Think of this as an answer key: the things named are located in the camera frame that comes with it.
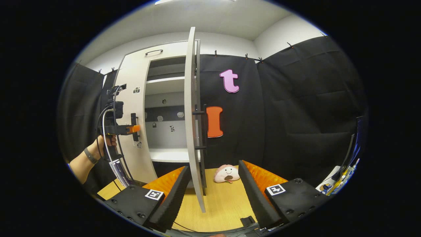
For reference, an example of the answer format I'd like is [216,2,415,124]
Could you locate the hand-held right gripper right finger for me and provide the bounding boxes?
[238,160,329,230]

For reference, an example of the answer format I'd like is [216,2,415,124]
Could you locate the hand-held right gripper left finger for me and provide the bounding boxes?
[104,166,191,231]

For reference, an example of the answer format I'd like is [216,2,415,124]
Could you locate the white double-door shoe cabinet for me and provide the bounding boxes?
[113,39,201,188]

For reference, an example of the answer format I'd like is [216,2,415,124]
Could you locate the pink white plush toy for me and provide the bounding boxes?
[213,164,241,184]

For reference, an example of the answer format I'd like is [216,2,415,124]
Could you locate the dark wristband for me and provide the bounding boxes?
[84,147,99,165]

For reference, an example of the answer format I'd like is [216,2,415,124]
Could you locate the white blue label tags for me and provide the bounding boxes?
[109,159,132,187]

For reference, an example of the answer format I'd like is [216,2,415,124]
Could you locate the long wide ceiling light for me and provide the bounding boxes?
[155,0,237,5]

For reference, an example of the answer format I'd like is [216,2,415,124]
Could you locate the white cable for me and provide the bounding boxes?
[102,109,115,158]

